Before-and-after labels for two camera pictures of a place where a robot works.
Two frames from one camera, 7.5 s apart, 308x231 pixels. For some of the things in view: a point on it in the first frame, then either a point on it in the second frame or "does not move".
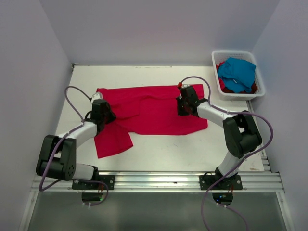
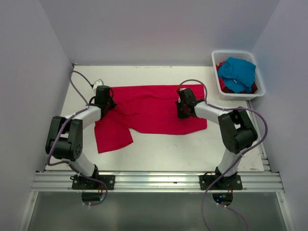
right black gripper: [180, 112] does not move
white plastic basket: [219, 56] does not move
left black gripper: [112, 116] -> [112, 104]
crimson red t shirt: [143, 110] does not move
